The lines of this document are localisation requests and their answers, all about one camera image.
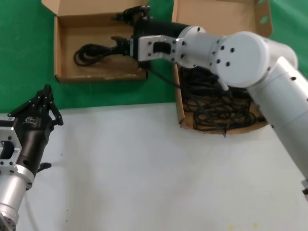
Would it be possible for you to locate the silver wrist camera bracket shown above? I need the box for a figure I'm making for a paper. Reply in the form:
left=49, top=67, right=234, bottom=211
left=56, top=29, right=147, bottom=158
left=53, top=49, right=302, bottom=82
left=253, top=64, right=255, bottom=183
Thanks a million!
left=0, top=127, right=24, bottom=175
left=138, top=34, right=180, bottom=63

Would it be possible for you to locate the shallow brown cardboard box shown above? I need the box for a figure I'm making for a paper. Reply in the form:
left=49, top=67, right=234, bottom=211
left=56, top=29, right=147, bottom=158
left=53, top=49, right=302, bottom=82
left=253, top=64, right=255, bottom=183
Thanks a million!
left=40, top=0, right=150, bottom=84

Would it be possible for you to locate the black wrist cable plug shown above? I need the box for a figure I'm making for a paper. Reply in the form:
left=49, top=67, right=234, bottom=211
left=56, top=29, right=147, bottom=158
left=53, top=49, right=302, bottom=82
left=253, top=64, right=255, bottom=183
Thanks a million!
left=36, top=162, right=52, bottom=172

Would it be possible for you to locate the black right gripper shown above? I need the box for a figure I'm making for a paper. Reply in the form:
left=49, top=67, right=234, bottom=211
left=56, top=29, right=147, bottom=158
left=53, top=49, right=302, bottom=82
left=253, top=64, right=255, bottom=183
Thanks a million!
left=110, top=5, right=191, bottom=70

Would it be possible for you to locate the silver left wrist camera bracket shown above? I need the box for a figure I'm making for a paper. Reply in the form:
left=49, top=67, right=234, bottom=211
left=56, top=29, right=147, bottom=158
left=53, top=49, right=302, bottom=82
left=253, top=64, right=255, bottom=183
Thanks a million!
left=0, top=127, right=24, bottom=175

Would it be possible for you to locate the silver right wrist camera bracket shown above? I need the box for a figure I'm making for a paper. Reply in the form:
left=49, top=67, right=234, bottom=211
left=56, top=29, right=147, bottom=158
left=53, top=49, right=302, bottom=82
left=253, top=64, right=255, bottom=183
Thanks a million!
left=138, top=34, right=180, bottom=63

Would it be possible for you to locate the green table mat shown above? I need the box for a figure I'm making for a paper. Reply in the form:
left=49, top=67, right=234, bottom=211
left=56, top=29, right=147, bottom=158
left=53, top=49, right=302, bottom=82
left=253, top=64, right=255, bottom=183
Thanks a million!
left=0, top=0, right=308, bottom=115

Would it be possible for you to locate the black looped cable silver connector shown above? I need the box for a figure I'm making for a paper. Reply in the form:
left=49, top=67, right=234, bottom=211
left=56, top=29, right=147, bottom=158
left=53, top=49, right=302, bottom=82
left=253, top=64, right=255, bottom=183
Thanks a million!
left=216, top=74, right=232, bottom=140

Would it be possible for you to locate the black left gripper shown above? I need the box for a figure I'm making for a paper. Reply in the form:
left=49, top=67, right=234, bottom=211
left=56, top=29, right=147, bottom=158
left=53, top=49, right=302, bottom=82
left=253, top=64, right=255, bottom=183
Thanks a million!
left=6, top=84, right=64, bottom=176

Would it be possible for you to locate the large brown cardboard box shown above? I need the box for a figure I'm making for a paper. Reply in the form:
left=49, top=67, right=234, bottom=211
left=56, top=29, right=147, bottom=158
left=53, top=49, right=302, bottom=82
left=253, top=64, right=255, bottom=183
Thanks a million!
left=171, top=0, right=275, bottom=136

